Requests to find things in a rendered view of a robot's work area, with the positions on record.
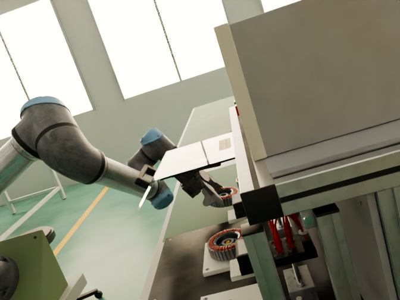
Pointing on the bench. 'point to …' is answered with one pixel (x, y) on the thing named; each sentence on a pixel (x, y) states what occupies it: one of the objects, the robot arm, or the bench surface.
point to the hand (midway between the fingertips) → (225, 197)
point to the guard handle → (143, 175)
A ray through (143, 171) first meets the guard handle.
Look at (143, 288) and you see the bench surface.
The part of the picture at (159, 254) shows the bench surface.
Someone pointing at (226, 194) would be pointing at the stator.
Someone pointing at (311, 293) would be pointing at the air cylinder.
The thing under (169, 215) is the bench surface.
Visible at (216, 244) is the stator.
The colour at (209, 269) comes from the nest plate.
